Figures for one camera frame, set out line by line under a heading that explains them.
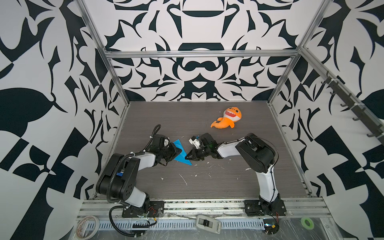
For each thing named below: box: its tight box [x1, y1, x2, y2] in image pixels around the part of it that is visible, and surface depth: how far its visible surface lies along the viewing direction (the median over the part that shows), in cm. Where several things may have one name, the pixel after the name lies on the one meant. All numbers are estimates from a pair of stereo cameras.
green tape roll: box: [300, 217, 315, 230], surface depth 72 cm
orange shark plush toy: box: [210, 107, 242, 129], surface depth 104 cm
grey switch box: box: [195, 214, 222, 234], surface depth 69 cm
